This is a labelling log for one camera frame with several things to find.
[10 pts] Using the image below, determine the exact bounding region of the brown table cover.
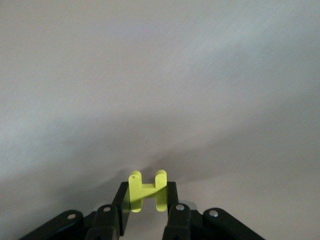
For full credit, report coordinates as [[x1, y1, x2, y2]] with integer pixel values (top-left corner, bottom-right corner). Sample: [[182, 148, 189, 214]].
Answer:
[[0, 0, 320, 240]]

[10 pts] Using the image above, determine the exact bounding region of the yellow foam capital H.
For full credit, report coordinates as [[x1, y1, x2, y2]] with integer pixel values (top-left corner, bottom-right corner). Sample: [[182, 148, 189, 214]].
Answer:
[[127, 169, 168, 214]]

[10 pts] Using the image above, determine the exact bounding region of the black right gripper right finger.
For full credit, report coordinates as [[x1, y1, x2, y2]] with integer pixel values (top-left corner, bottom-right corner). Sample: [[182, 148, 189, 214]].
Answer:
[[162, 181, 266, 240]]

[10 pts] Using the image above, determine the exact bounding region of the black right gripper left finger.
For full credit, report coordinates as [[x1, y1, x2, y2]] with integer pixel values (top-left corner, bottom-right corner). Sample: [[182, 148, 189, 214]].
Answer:
[[18, 181, 132, 240]]

